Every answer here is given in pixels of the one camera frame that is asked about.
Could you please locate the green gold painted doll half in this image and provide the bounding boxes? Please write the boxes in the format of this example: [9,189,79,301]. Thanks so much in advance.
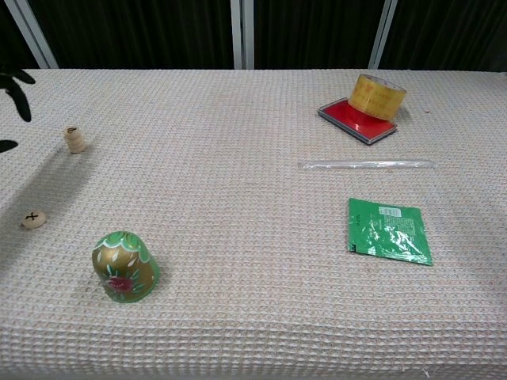
[91,230,162,305]

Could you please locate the yellow packing tape roll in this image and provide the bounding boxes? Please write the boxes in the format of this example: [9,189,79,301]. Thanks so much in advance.
[347,72,408,122]

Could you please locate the red ink pad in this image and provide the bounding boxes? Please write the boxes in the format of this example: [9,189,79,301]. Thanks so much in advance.
[316,98,398,146]

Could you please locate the green foil packet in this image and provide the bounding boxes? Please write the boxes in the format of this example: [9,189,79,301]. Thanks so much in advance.
[347,197,434,267]

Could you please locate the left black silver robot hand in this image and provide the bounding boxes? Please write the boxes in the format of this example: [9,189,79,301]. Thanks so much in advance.
[0,70,36,154]

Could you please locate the beige waffle tablecloth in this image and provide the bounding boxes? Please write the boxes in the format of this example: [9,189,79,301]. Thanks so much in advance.
[0,67,507,380]

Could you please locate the white partition post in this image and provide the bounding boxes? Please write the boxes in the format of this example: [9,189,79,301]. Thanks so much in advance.
[367,0,398,70]
[6,0,60,70]
[231,0,255,70]

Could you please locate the clear wrapped straw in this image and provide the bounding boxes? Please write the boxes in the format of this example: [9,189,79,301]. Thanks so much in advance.
[303,158,438,171]

